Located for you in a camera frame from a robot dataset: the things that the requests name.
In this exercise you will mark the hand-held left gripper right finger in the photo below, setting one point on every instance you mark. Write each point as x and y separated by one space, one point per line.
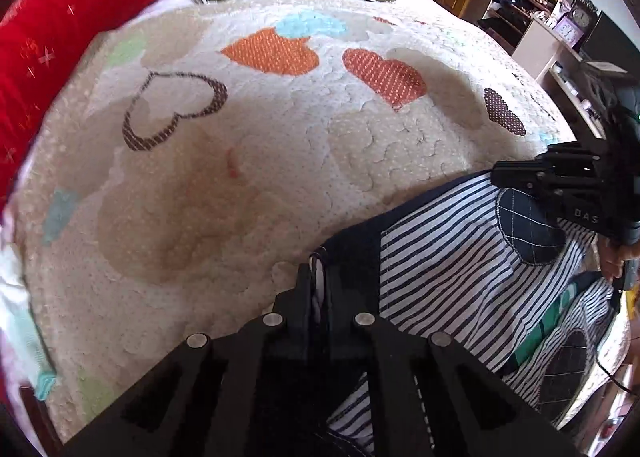
336 299

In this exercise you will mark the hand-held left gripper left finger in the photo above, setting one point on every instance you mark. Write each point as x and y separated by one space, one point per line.
302 299

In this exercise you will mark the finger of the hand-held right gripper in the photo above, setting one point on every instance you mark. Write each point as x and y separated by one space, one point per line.
520 177
565 153

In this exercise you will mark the navy white striped pants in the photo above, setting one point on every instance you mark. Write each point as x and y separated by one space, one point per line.
440 267

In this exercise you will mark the person's right hand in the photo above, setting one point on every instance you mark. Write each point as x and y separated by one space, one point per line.
611 257

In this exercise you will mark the white desk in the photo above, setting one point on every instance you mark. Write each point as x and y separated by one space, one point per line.
537 49

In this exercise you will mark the black monitor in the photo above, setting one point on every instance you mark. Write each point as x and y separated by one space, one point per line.
612 42

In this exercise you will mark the purple clock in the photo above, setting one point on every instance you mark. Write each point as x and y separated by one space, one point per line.
567 31

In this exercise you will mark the dark ornate clock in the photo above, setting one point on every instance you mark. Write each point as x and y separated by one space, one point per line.
582 12

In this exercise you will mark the heart print quilted blanket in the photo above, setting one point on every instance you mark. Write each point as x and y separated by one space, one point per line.
250 137

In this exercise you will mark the red blanket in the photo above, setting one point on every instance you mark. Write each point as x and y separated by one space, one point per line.
55 42

